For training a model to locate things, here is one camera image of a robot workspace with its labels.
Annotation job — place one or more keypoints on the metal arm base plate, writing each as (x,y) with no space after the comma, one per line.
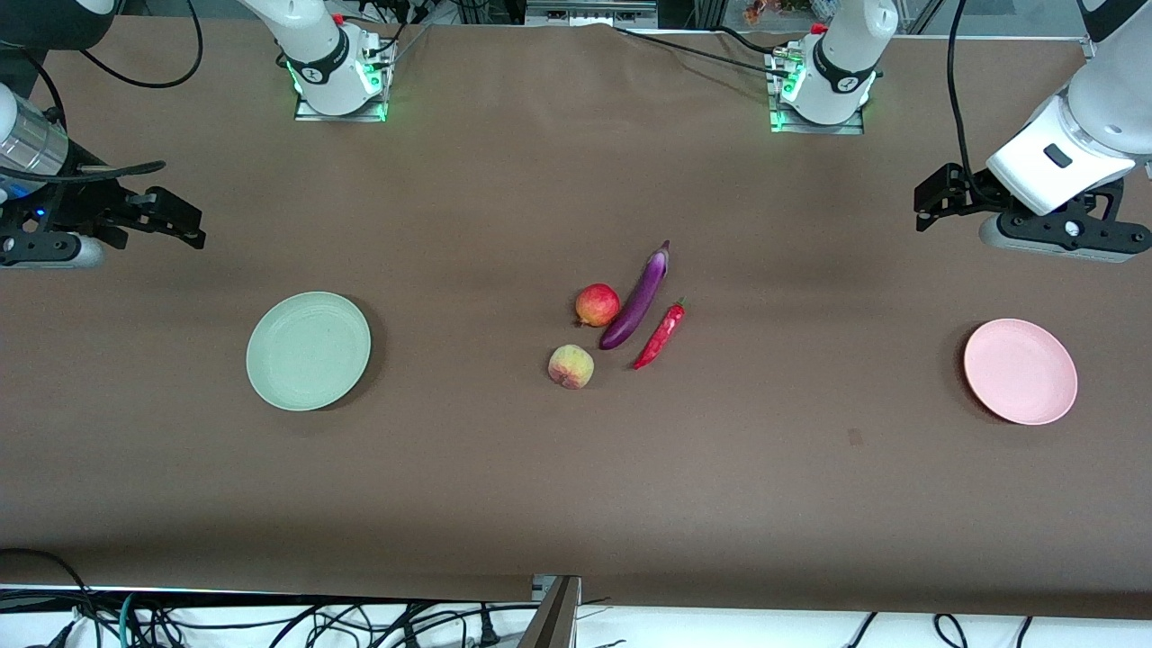
(814,128)
(310,112)

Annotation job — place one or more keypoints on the light green plate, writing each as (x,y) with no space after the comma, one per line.
(308,351)

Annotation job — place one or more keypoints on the red pomegranate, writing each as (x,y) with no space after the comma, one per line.
(597,304)

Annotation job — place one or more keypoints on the orange background object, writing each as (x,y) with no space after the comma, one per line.
(778,9)

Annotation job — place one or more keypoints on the brown tablecloth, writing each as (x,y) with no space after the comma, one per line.
(576,495)

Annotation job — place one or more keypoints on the pink plate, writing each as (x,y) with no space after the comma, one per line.
(1020,371)

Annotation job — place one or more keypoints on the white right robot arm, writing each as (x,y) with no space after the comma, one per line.
(315,45)

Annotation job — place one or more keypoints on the purple eggplant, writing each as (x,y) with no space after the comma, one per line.
(634,301)

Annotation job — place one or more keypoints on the aluminium frame profile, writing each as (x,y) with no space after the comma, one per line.
(551,616)

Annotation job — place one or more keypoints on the yellow-pink peach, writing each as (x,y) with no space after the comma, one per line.
(571,366)

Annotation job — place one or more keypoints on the red chili pepper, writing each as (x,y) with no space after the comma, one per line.
(660,337)

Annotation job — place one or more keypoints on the grey metal equipment box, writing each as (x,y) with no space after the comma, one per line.
(589,11)

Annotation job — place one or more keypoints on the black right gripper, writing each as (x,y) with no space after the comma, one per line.
(83,200)

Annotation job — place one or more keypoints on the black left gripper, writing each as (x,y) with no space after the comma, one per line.
(959,190)

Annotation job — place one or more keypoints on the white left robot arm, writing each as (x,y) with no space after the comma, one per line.
(846,63)

